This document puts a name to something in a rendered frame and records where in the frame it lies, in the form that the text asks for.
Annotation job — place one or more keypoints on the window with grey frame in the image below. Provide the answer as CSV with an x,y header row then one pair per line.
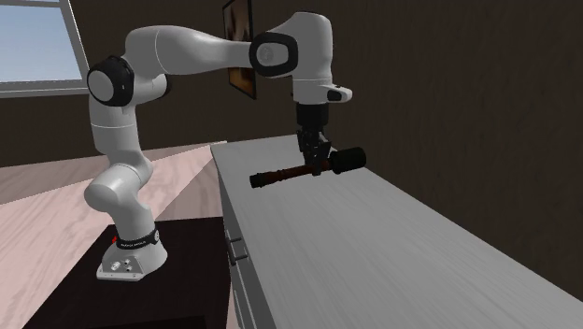
x,y
34,43

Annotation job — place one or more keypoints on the dark robot stand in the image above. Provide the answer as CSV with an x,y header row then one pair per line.
x,y
191,291

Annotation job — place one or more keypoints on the black and brown mallet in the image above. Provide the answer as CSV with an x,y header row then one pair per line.
x,y
291,173

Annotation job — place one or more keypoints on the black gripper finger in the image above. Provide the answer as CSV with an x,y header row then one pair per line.
x,y
315,150

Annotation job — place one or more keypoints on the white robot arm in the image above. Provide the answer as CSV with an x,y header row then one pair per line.
x,y
182,48

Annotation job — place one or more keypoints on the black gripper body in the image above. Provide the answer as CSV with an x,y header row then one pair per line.
x,y
311,115

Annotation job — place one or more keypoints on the dark framed wall picture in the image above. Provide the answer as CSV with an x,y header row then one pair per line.
x,y
240,73

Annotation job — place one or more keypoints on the grey chest of drawers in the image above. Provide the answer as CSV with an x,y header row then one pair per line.
x,y
364,246

